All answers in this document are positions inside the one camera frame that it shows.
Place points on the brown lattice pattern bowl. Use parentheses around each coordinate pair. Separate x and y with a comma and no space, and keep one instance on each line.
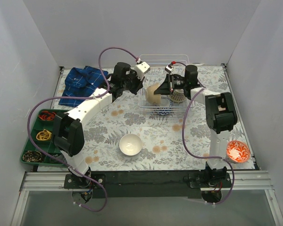
(178,96)

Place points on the green compartment tray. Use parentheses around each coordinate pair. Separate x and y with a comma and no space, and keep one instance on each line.
(31,155)

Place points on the yellow dotted bowl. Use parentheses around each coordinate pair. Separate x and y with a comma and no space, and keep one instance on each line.
(177,105)

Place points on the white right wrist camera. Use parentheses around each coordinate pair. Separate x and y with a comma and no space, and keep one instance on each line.
(170,67)

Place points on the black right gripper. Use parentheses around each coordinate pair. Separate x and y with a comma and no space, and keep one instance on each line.
(170,84)

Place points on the red rubber bands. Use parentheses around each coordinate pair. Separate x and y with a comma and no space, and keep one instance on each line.
(46,115)

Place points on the yellow rubber bands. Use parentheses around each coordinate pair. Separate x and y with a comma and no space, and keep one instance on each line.
(44,135)

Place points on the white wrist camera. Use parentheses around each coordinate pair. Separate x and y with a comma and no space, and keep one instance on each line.
(142,68)
(170,67)

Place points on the plain white bowl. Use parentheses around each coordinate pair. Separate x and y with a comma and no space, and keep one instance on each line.
(154,99)
(130,144)

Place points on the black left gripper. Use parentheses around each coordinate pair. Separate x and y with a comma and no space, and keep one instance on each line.
(136,83)

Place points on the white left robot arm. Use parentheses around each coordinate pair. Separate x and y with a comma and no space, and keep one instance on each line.
(67,133)

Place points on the white wire dish rack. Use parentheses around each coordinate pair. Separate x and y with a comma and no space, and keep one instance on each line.
(157,74)

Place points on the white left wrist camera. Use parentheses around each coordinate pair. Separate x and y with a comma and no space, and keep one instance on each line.
(142,68)

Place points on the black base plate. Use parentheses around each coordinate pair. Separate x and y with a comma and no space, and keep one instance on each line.
(174,183)

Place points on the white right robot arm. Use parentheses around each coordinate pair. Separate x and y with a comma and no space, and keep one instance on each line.
(220,111)

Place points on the blue zigzag pattern bowl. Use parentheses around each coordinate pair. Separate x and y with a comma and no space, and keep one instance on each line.
(163,111)

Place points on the aluminium frame rail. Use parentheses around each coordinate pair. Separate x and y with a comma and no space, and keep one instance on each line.
(43,181)

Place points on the red floral pattern bowl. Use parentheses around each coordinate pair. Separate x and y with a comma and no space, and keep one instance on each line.
(238,151)

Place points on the blue plaid shirt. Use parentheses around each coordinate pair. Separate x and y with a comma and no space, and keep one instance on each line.
(82,82)

